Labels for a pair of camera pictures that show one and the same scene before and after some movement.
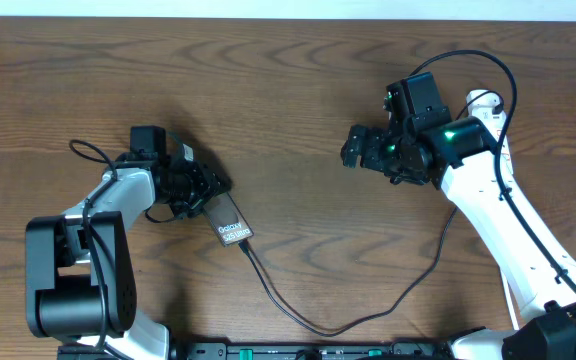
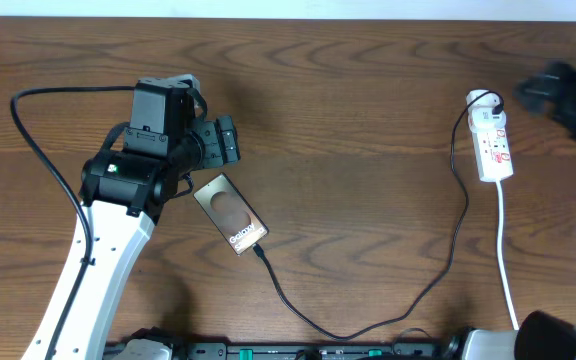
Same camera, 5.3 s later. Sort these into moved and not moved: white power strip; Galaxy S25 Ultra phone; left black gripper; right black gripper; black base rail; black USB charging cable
Moved: Galaxy S25 Ultra phone; black USB charging cable; right black gripper; left black gripper
Not moved: white power strip; black base rail
